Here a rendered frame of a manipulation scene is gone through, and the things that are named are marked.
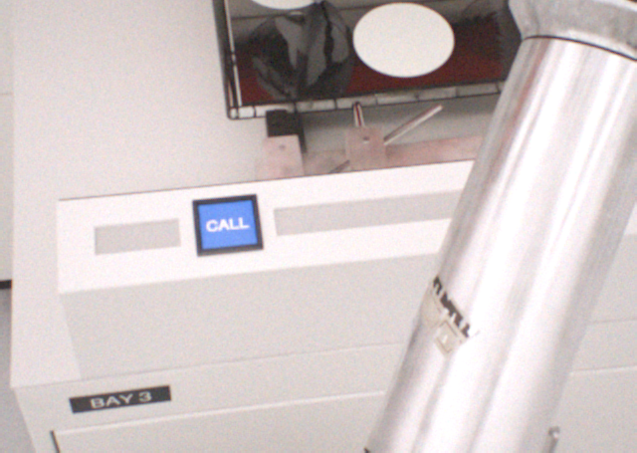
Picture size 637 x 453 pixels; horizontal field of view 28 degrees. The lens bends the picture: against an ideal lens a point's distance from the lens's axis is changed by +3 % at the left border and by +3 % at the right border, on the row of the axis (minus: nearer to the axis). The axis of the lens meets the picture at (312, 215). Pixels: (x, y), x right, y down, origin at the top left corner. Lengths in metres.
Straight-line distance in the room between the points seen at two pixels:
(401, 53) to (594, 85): 0.63
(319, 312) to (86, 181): 0.31
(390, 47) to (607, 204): 0.64
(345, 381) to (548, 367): 0.57
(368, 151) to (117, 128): 0.29
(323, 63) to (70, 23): 0.31
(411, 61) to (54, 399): 0.47
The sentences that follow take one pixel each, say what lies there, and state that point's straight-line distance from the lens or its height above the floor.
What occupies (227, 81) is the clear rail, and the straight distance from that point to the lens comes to 1.24.
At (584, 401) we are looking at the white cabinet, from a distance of 1.33.
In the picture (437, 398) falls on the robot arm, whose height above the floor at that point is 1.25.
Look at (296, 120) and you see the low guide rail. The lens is 1.27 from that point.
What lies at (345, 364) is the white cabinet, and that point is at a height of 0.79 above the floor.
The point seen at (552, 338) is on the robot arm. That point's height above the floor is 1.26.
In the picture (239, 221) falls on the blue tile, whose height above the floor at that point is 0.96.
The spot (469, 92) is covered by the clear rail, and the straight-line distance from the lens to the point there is 1.24.
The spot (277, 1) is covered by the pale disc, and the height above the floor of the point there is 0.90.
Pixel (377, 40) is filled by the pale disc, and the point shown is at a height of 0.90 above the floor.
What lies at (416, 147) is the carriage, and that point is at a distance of 1.21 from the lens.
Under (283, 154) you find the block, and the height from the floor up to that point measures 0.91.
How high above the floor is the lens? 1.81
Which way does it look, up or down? 54 degrees down
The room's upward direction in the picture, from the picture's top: 1 degrees clockwise
